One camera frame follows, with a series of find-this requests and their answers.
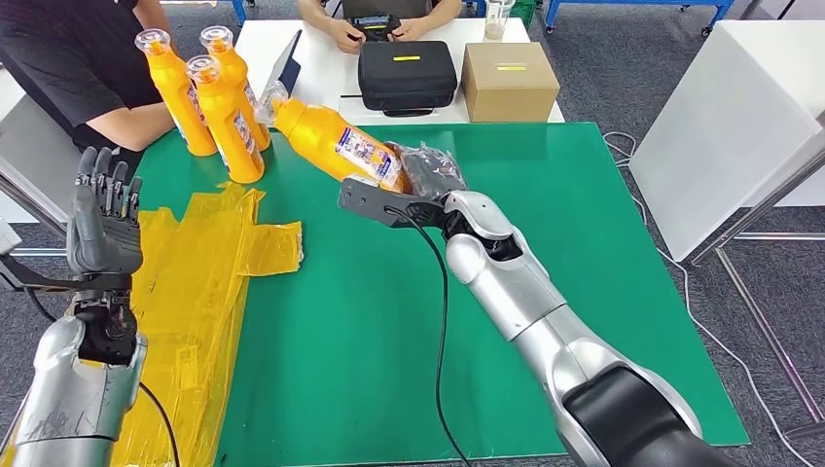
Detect black handheld controller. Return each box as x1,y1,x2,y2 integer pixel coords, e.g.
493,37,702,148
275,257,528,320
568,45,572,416
347,14,404,43

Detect brown cardboard box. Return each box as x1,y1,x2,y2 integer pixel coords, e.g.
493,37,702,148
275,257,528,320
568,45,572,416
461,41,562,124

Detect grey metal bar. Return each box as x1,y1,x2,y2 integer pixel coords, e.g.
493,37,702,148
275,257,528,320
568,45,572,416
0,158,69,236

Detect person's left hand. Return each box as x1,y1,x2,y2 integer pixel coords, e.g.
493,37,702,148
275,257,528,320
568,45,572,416
388,17,428,44

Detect tablet in blue case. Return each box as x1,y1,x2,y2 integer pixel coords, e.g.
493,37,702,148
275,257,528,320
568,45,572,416
261,29,303,98

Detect white table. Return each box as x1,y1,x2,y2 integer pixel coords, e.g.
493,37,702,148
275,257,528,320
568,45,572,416
233,17,566,126

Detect person's right hand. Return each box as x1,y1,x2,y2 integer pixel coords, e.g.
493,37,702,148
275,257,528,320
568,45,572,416
327,18,367,56

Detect person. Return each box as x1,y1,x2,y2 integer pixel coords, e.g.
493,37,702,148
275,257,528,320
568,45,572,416
297,0,463,56
0,0,175,172

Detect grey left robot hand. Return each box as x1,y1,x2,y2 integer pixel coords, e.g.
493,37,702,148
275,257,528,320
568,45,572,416
66,146,144,277

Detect green table mat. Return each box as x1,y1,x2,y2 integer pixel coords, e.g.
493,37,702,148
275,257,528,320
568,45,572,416
131,122,750,467

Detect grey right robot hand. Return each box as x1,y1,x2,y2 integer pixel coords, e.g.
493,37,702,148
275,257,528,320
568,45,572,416
385,141,468,199

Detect white floor cable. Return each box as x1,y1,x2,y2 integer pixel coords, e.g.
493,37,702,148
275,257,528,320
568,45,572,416
602,128,820,467

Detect grey metal frame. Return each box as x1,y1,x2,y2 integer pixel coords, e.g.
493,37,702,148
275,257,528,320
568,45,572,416
689,128,825,446

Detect yellow tape patch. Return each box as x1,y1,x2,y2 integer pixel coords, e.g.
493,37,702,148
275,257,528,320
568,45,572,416
0,183,305,467

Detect orange bottle clear cap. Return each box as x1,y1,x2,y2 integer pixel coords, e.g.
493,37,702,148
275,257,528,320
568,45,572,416
197,25,272,153
185,54,266,185
254,80,413,195
133,28,219,158

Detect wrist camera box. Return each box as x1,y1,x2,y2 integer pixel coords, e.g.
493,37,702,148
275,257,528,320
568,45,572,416
338,177,452,232
0,215,133,293

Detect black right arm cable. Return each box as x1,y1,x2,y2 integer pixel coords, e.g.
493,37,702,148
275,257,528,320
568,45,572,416
385,205,475,467

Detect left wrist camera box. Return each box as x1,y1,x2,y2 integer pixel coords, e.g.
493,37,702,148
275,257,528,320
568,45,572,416
0,215,133,293

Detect black carrying case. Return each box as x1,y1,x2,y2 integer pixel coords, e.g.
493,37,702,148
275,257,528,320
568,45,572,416
357,40,459,118

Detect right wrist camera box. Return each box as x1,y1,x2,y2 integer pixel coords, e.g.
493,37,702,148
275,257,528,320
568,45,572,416
338,177,452,232

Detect white panel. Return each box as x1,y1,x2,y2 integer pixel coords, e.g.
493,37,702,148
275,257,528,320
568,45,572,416
0,67,89,224
628,18,825,262

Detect clear plastic cup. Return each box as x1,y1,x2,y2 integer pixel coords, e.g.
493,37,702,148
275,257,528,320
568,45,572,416
483,0,516,41

